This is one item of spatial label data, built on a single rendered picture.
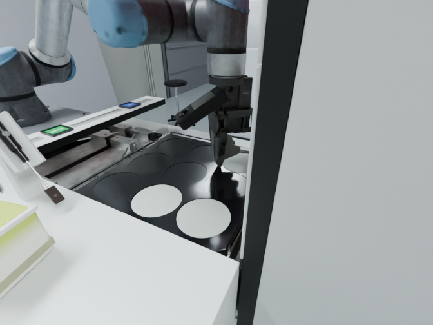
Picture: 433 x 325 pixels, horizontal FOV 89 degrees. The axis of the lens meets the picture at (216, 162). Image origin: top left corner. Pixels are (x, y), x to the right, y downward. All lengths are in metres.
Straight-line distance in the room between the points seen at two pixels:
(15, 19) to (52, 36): 2.09
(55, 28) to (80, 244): 0.70
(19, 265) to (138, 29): 0.33
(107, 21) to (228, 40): 0.19
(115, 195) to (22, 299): 0.25
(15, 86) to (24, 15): 2.11
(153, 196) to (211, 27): 0.33
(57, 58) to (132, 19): 0.63
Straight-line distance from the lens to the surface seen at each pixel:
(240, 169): 0.54
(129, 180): 0.54
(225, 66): 0.44
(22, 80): 0.99
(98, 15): 0.41
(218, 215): 0.42
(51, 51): 0.97
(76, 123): 0.77
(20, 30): 3.00
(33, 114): 1.00
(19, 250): 0.31
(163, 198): 0.47
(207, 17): 0.45
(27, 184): 0.44
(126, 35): 0.39
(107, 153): 0.73
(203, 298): 0.26
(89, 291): 0.29
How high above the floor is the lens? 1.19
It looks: 31 degrees down
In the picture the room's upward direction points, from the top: straight up
